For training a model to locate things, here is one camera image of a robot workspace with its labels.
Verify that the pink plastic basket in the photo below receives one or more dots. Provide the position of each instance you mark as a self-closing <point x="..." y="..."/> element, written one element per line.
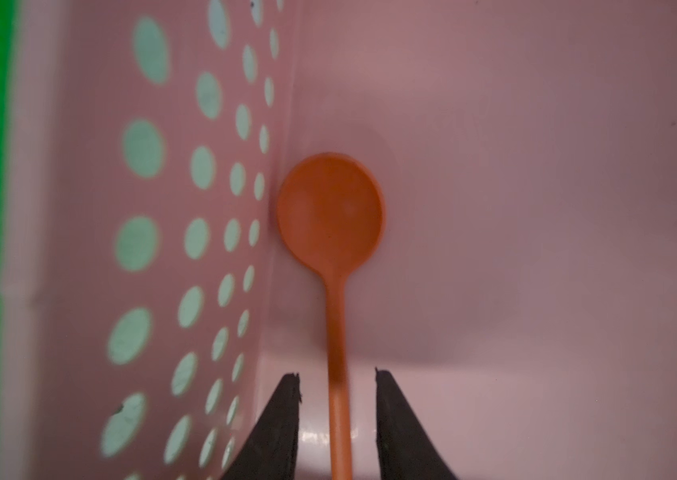
<point x="523" y="294"/>

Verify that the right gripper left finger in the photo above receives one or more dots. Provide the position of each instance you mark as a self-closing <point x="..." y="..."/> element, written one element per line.
<point x="271" y="450"/>

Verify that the orange plastic spoon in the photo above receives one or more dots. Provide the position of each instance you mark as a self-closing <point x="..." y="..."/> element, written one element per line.
<point x="330" y="214"/>

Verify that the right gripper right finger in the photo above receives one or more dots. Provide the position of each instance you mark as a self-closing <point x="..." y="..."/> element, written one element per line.
<point x="403" y="446"/>

